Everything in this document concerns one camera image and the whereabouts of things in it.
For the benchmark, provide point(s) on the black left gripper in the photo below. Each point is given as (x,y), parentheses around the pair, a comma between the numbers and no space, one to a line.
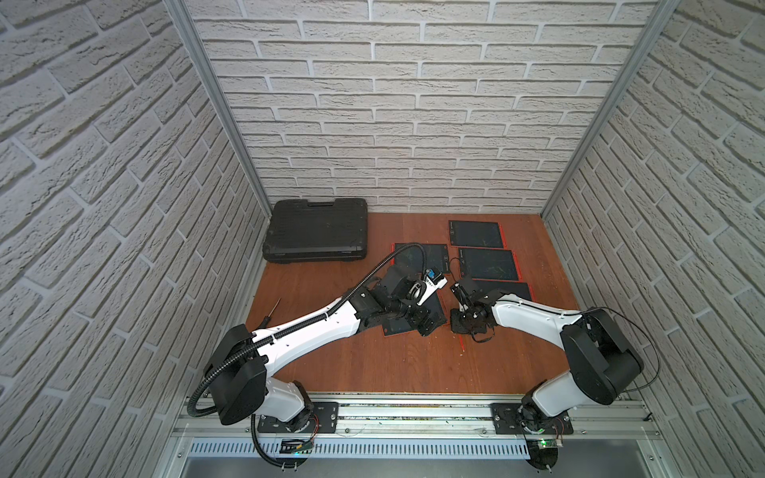
(418,317)

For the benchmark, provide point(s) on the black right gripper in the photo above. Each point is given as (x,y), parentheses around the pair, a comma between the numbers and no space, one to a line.
(457,329)

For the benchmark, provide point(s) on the red tablet with green scribbles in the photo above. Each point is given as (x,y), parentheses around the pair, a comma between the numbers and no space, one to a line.
(489,264)

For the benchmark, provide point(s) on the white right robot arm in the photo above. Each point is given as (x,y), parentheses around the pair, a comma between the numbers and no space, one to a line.
(602,362)

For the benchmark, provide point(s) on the black plastic tool case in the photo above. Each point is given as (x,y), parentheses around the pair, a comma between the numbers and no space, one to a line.
(311,231)

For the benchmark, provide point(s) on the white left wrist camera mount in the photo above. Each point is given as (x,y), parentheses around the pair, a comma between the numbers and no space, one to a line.
(432,281)

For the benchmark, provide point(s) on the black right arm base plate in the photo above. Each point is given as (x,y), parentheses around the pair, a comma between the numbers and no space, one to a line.
(517,418)

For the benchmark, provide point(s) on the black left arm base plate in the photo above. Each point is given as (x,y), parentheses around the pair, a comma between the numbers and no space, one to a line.
(320,417)

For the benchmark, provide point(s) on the yellow handled screwdriver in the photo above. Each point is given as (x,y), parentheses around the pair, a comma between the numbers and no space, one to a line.
(268,317)

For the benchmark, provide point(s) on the aluminium front rail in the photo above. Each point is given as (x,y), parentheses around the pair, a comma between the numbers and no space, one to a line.
(470,416)

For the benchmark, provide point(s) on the white perforated cable duct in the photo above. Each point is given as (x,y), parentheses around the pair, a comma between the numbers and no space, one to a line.
(377,448)

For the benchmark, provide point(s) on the right aluminium corner post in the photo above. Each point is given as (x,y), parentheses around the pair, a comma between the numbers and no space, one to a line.
(655,25)

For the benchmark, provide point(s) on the aluminium corner post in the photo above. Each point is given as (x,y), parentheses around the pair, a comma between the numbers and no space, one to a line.
(655,25)
(196,51)

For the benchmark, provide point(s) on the left aluminium corner post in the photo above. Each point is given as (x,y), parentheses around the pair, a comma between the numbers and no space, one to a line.
(196,51)

